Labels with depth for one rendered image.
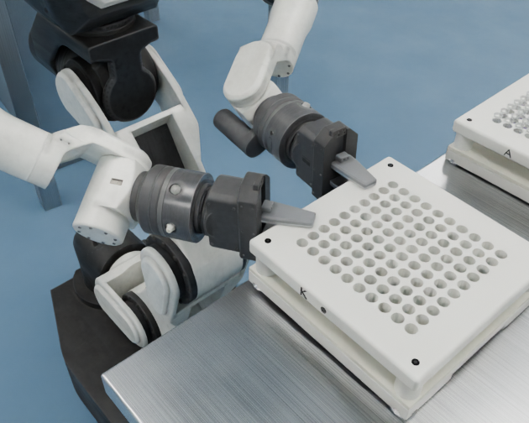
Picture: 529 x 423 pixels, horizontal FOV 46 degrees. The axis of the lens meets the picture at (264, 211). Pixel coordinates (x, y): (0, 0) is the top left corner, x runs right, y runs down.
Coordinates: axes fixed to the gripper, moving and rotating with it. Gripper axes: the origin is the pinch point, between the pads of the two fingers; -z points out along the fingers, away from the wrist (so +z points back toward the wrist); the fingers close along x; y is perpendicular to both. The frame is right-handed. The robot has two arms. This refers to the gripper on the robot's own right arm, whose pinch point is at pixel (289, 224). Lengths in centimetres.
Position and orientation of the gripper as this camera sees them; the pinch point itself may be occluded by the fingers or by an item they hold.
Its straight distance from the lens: 75.4
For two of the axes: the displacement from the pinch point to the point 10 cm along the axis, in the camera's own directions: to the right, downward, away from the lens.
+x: 0.1, 7.6, 6.5
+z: -9.6, -1.8, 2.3
